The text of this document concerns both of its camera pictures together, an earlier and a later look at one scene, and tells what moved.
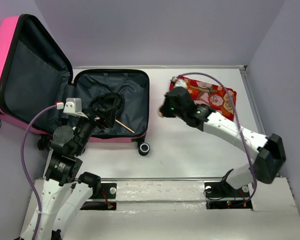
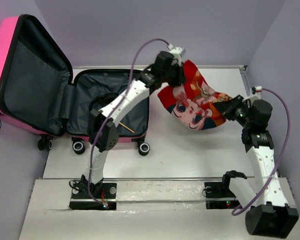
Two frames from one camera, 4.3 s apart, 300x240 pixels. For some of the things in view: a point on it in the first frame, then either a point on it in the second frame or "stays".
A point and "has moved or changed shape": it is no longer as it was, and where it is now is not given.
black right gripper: x=164 y=108 to x=227 y=107
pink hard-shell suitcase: x=27 y=71 stays
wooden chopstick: x=125 y=126 stays
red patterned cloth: x=222 y=100 has moved or changed shape
